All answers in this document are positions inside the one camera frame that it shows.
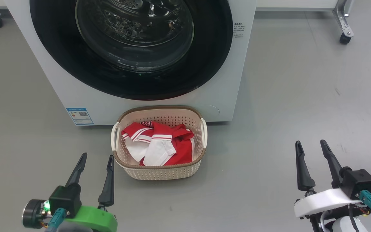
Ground cream perforated laundry basket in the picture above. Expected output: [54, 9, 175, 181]
[110, 105, 208, 180]

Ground round black glass washer door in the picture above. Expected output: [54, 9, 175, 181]
[29, 0, 234, 101]

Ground blue energy label sticker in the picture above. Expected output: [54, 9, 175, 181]
[66, 107, 94, 126]

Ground teal left camera cable plug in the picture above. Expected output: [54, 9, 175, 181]
[45, 208, 67, 232]

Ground white front-load washing machine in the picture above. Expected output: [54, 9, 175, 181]
[5, 0, 258, 126]

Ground red and white garment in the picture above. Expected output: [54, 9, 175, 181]
[121, 121, 196, 167]

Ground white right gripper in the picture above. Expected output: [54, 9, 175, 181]
[294, 139, 371, 220]

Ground right metal leg with caster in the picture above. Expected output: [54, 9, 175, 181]
[256, 0, 356, 45]

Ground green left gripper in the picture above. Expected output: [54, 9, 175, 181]
[22, 152, 119, 232]

